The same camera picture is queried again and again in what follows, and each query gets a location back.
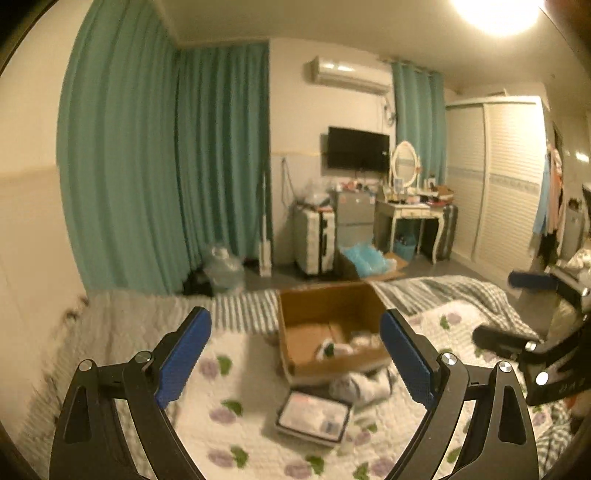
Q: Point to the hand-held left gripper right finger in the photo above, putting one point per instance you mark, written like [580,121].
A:
[408,360]

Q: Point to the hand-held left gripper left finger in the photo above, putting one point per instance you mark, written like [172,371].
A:
[184,355]

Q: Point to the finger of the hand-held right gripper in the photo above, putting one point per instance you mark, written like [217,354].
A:
[501,340]
[531,280]

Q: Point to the white cloth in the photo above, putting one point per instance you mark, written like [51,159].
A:
[364,387]

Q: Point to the brown cardboard box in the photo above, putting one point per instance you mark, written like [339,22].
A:
[323,307]

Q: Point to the small white soft toy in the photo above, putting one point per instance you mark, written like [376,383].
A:
[367,341]

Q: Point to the white floral quilt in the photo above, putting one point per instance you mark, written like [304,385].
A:
[249,369]

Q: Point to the beige textured bedspread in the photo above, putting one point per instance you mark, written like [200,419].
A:
[120,323]

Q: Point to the grey striped blanket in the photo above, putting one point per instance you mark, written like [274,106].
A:
[244,309]

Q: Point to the rolled white socks in box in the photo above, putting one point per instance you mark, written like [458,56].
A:
[331,349]

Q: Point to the hanging clothes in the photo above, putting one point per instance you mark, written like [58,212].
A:
[549,203]

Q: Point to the flat cardboard box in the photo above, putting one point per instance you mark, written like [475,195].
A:
[392,270]

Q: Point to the clear water jug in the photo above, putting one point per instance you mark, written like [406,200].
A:
[224,272]

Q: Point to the dark suitcase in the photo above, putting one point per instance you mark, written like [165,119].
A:
[449,230]

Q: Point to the white louvred wardrobe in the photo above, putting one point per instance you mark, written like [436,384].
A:
[503,184]

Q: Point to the clear plastic wipes package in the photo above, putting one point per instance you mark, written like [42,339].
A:
[314,415]

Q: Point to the blue plastic bags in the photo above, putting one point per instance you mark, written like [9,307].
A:
[367,258]

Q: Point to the blue basket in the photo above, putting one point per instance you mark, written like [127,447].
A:
[406,247]

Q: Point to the white dressing table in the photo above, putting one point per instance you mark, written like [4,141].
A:
[406,212]

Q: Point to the silver suitcase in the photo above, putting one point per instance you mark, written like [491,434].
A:
[314,240]

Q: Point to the grey mini fridge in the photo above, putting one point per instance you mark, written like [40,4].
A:
[354,217]

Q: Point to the white oval mirror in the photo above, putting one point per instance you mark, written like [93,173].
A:
[405,161]

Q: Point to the clear plastic bag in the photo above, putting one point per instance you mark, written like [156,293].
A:
[314,196]

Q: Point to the narrow teal curtain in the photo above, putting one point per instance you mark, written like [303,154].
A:
[418,120]

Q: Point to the ceiling lamp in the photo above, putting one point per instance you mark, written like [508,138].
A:
[496,14]

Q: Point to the white air conditioner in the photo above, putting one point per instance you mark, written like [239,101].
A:
[346,76]

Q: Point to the black wall television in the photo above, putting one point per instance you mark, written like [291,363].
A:
[358,148]

